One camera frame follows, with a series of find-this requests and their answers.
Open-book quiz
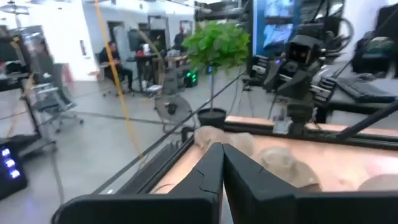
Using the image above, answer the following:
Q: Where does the grey office chair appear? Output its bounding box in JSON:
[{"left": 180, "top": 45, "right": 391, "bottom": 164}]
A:
[{"left": 30, "top": 62, "right": 85, "bottom": 134}]

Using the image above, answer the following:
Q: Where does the person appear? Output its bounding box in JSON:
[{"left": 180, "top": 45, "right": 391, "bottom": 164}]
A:
[
  {"left": 172, "top": 26, "right": 188, "bottom": 48},
  {"left": 98, "top": 39, "right": 135, "bottom": 95}
]

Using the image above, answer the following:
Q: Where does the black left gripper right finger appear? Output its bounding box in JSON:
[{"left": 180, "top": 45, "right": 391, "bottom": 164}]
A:
[{"left": 223, "top": 143, "right": 398, "bottom": 224}]

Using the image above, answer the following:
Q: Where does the black keyboard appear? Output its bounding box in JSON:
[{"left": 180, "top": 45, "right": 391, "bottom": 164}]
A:
[{"left": 336, "top": 75, "right": 398, "bottom": 104}]

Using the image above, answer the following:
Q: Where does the green leafy potted plant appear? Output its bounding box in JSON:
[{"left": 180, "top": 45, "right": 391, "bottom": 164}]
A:
[{"left": 182, "top": 19, "right": 251, "bottom": 110}]

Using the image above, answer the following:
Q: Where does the black backpack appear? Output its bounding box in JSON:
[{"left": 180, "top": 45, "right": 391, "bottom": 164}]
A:
[{"left": 351, "top": 2, "right": 398, "bottom": 78}]

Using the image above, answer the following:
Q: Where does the computer with green lights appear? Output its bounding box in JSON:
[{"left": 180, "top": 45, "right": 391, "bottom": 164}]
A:
[{"left": 183, "top": 70, "right": 199, "bottom": 88}]

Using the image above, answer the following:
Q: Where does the blue lit display screen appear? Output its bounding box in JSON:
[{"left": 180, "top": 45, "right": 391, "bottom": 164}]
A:
[{"left": 252, "top": 0, "right": 302, "bottom": 57}]

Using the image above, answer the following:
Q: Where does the black box with blue lights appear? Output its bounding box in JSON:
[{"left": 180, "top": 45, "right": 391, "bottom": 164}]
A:
[{"left": 0, "top": 140, "right": 29, "bottom": 202}]

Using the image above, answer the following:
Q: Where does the black plant pot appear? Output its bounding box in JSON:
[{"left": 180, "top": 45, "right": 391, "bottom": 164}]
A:
[{"left": 197, "top": 107, "right": 228, "bottom": 129}]

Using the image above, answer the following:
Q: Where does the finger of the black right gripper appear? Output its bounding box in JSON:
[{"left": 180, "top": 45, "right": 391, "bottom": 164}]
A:
[
  {"left": 264, "top": 62, "right": 284, "bottom": 93},
  {"left": 277, "top": 70, "right": 313, "bottom": 100}
]

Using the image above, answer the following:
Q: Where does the black floor fan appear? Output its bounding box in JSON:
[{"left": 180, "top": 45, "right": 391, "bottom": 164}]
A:
[{"left": 154, "top": 92, "right": 197, "bottom": 133}]

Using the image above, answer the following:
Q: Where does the black desk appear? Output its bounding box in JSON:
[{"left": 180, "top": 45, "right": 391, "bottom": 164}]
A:
[{"left": 0, "top": 70, "right": 58, "bottom": 156}]

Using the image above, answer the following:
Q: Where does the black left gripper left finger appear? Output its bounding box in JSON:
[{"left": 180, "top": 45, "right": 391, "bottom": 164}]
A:
[{"left": 51, "top": 142, "right": 225, "bottom": 224}]

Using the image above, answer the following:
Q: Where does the beige baseball cap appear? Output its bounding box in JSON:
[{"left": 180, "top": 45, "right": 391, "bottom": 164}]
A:
[
  {"left": 357, "top": 173, "right": 398, "bottom": 192},
  {"left": 257, "top": 146, "right": 323, "bottom": 191},
  {"left": 193, "top": 125, "right": 256, "bottom": 158}
]

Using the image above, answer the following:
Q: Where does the black metal table frame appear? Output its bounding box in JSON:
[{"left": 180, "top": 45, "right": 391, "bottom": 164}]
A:
[{"left": 91, "top": 70, "right": 398, "bottom": 196}]

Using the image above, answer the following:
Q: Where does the yellow cord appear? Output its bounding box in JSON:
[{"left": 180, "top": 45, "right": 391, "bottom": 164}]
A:
[{"left": 93, "top": 0, "right": 147, "bottom": 164}]

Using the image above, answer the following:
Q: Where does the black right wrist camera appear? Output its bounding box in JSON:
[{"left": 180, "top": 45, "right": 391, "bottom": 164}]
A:
[{"left": 285, "top": 34, "right": 323, "bottom": 67}]

